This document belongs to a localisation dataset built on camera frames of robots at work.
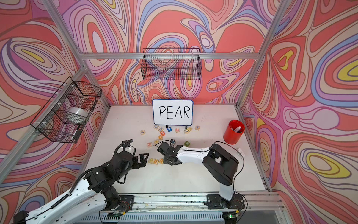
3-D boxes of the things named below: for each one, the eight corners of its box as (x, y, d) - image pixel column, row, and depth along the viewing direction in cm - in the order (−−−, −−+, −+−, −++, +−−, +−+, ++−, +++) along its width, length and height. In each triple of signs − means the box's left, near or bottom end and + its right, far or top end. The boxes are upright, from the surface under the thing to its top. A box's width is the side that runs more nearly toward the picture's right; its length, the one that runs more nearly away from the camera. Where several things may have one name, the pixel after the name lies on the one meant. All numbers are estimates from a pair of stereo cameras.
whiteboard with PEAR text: (154, 126, 107) (150, 109, 93) (156, 115, 114) (152, 99, 100) (191, 126, 107) (193, 109, 93) (191, 115, 114) (192, 99, 100)
